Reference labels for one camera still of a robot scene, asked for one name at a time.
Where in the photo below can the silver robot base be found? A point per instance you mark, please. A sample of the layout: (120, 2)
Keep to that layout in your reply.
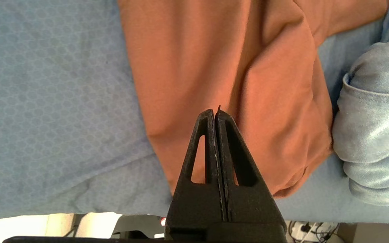
(137, 226)

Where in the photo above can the rust brown shorts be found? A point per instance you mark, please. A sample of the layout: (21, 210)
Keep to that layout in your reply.
(231, 67)

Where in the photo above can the light blue denim jeans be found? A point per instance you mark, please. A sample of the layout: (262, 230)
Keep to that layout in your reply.
(373, 128)

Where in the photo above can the white power strip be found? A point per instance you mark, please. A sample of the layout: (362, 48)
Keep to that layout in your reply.
(302, 229)

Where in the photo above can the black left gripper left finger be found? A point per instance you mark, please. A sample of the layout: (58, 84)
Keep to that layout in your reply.
(194, 206)

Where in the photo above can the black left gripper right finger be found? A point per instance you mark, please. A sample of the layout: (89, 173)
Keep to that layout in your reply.
(252, 206)

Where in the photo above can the blue bed sheet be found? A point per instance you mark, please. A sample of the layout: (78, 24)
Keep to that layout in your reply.
(52, 101)

